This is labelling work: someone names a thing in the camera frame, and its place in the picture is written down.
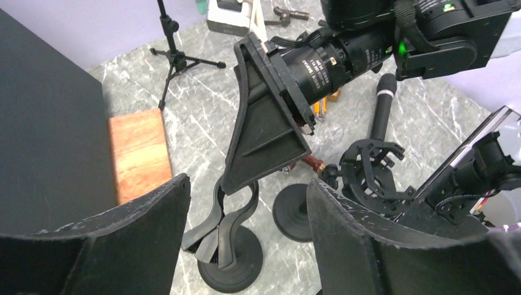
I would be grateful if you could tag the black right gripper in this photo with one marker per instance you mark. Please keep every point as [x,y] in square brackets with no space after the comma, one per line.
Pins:
[277,89]

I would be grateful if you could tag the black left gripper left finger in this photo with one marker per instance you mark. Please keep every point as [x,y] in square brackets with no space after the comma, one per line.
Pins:
[130,249]

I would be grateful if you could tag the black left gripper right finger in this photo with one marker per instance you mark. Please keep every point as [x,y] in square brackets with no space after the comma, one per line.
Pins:
[360,252]

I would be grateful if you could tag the black shock-mount desk stand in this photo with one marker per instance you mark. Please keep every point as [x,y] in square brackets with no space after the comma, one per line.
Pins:
[365,170]

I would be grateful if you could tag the black clip desk mic stand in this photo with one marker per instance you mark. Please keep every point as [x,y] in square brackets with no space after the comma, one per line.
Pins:
[229,256]

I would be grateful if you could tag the black microphone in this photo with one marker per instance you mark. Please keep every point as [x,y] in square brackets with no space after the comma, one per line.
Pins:
[386,90]

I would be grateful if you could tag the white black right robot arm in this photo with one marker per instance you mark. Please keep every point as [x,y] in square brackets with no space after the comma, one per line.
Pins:
[431,38]

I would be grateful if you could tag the black tripod mic stand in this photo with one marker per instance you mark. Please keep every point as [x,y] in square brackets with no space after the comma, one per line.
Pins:
[179,62]

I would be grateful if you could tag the mint green microphone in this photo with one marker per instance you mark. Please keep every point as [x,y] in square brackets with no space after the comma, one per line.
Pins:
[202,6]

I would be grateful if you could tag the red brown spray nozzle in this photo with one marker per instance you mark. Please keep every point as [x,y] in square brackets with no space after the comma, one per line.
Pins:
[316,165]

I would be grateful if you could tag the wooden board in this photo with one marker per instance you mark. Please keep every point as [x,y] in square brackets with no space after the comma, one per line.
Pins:
[140,153]

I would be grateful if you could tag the dark metal clamp tool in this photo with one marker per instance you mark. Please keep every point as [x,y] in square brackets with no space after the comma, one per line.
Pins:
[285,17]

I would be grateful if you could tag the blue black network switch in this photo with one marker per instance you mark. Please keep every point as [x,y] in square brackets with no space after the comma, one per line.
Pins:
[56,159]

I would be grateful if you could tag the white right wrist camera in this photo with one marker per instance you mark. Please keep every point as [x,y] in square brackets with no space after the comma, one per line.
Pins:
[236,18]

